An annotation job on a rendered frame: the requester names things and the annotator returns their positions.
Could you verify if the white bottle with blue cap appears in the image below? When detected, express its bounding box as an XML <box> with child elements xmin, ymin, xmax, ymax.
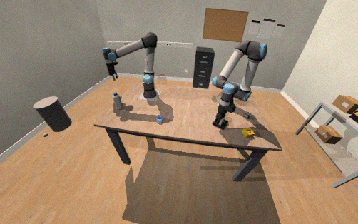
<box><xmin>113</xmin><ymin>93</ymin><xmax>123</xmax><ymax>110</ymax></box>

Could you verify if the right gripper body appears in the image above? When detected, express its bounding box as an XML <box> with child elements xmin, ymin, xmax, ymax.
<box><xmin>105</xmin><ymin>59</ymin><xmax>118</xmax><ymax>76</ymax></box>

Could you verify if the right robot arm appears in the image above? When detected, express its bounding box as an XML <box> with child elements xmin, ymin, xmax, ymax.
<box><xmin>103</xmin><ymin>33</ymin><xmax>158</xmax><ymax>98</ymax></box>

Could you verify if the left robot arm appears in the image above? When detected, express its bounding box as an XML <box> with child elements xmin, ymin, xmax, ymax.
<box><xmin>212</xmin><ymin>41</ymin><xmax>267</xmax><ymax>105</ymax></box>

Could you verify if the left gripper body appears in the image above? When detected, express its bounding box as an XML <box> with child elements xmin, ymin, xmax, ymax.
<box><xmin>216</xmin><ymin>99</ymin><xmax>235</xmax><ymax>120</ymax></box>

